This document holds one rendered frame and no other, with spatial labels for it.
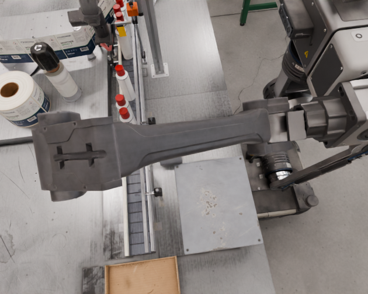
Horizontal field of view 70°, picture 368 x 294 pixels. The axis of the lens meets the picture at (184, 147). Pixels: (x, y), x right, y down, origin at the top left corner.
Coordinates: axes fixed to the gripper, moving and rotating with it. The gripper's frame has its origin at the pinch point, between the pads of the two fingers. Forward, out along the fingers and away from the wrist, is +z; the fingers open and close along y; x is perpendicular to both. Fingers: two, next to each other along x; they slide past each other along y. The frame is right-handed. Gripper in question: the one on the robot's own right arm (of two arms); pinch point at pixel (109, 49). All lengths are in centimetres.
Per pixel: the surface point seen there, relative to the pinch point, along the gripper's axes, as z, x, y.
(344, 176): 101, 145, 47
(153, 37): -4.3, 20.4, 0.6
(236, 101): 101, 79, -29
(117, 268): 18, -3, 90
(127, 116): -4.9, 8.2, 39.1
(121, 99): -7.1, 6.5, 32.8
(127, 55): 10.4, 5.8, -5.1
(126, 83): 0.6, 7.0, 19.7
